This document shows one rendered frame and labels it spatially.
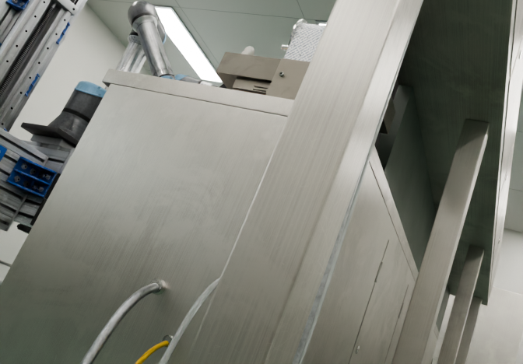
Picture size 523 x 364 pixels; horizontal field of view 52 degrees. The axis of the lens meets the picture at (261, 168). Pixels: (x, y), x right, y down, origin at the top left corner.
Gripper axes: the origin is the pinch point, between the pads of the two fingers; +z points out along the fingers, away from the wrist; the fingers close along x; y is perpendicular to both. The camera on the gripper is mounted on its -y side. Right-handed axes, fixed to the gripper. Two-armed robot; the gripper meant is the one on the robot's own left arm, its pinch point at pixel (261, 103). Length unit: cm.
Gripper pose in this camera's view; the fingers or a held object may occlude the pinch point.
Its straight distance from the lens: 201.9
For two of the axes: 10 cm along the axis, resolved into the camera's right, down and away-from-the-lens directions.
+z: 9.2, 3.2, -2.1
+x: -1.4, -2.3, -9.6
